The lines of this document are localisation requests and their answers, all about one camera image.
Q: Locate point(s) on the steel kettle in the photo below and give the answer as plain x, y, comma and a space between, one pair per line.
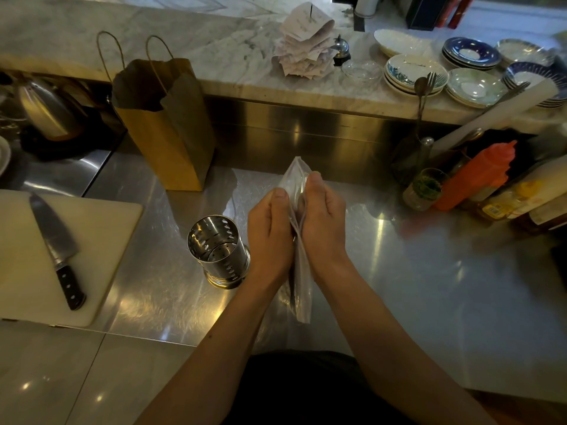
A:
46, 110

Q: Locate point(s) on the person's left forearm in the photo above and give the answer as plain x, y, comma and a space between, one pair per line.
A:
208, 362

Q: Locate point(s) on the small steel call bell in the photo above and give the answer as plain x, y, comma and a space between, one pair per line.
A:
341, 50

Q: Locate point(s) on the orange squeeze bottle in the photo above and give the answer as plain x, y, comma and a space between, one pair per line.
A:
478, 176

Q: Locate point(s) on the stack of leaf print plates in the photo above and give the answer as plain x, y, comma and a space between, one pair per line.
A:
409, 70

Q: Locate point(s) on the glass jar with green contents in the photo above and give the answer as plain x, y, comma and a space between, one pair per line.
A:
423, 190

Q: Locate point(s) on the stack of blue rimmed saucers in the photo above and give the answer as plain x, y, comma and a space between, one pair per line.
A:
471, 53

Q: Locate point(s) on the white oval plate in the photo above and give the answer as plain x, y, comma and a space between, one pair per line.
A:
398, 42

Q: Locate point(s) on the stack of paper receipts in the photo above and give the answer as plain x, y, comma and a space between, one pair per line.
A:
305, 41

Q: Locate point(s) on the white cutting board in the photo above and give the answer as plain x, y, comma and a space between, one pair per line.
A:
31, 261

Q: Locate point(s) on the person's black apron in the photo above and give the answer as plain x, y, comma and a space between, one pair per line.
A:
305, 389

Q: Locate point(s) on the steel fork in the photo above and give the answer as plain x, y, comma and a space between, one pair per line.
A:
428, 95
509, 93

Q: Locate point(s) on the yellow label sauce bottle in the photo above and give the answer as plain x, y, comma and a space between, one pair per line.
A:
525, 192

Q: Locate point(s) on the pale green saucer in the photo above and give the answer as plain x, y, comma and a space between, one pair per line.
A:
474, 87

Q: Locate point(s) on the white paper roll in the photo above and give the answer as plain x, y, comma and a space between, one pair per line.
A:
491, 117

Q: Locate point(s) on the person's right thumb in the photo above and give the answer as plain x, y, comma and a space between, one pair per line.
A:
312, 196

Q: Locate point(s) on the white cup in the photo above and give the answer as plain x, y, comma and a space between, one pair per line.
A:
366, 5

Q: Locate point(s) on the stack of blue patterned plates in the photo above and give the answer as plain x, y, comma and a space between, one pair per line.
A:
534, 75

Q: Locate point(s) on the clear plastic bag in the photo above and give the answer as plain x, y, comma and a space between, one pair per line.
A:
294, 181

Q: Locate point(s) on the person's left hand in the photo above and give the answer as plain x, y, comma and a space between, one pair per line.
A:
268, 241

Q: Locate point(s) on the brown paper bag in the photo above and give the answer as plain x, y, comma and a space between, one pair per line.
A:
164, 123

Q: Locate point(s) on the steel spoon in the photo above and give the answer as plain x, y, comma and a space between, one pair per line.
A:
419, 95

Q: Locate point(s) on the person's right forearm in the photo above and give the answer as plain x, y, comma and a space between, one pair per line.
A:
398, 354

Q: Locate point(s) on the black box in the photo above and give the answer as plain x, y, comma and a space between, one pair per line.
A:
425, 11

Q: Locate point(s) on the dark sauce bottle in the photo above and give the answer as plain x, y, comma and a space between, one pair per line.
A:
547, 216

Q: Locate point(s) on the clear glass dish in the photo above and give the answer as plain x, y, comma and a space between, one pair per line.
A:
361, 71

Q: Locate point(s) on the person's right hand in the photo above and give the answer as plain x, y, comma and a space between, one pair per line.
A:
325, 230

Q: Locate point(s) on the grey patterned plate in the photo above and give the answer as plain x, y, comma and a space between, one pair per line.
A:
525, 51

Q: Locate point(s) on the perforated steel utensil holder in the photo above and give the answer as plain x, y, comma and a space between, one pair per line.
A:
219, 250

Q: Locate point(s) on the person's left thumb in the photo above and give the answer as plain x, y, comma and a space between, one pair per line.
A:
281, 210

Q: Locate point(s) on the red books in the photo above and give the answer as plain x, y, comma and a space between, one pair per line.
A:
456, 9

